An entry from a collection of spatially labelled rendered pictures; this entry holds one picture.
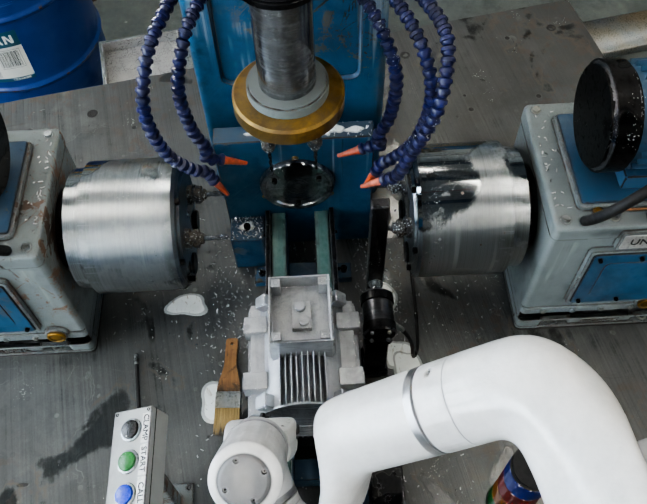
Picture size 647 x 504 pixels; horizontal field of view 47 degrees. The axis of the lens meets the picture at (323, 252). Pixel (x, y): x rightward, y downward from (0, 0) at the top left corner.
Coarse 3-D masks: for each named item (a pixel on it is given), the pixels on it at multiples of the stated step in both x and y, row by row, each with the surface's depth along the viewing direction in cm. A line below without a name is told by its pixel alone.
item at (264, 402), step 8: (264, 296) 125; (336, 296) 124; (344, 296) 126; (256, 304) 125; (264, 304) 124; (336, 304) 125; (344, 304) 125; (336, 392) 116; (344, 392) 116; (256, 400) 116; (264, 400) 115; (272, 400) 116; (256, 408) 116; (264, 408) 116; (272, 408) 116
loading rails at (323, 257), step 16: (272, 224) 154; (320, 224) 153; (272, 240) 152; (320, 240) 151; (272, 256) 149; (288, 256) 160; (320, 256) 149; (336, 256) 148; (256, 272) 159; (272, 272) 147; (288, 272) 155; (304, 272) 156; (320, 272) 147; (336, 272) 146; (336, 288) 144; (288, 464) 127; (304, 464) 134; (304, 480) 133; (368, 496) 133
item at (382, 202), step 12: (372, 204) 115; (384, 204) 115; (372, 216) 116; (384, 216) 117; (372, 228) 119; (384, 228) 120; (372, 240) 122; (384, 240) 123; (372, 252) 126; (384, 252) 126; (372, 264) 129; (384, 264) 129; (372, 276) 132
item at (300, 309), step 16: (272, 288) 120; (288, 288) 123; (304, 288) 123; (320, 288) 121; (272, 304) 121; (288, 304) 121; (304, 304) 119; (320, 304) 121; (272, 320) 120; (288, 320) 120; (304, 320) 117; (320, 320) 120; (272, 336) 115; (288, 336) 118; (304, 336) 118; (320, 336) 118; (272, 352) 117; (288, 352) 117; (304, 352) 118; (320, 352) 118
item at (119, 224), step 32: (96, 160) 137; (128, 160) 135; (160, 160) 134; (64, 192) 130; (96, 192) 128; (128, 192) 128; (160, 192) 128; (192, 192) 139; (64, 224) 128; (96, 224) 127; (128, 224) 127; (160, 224) 127; (192, 224) 144; (96, 256) 128; (128, 256) 128; (160, 256) 129; (192, 256) 141; (96, 288) 134; (128, 288) 135; (160, 288) 136
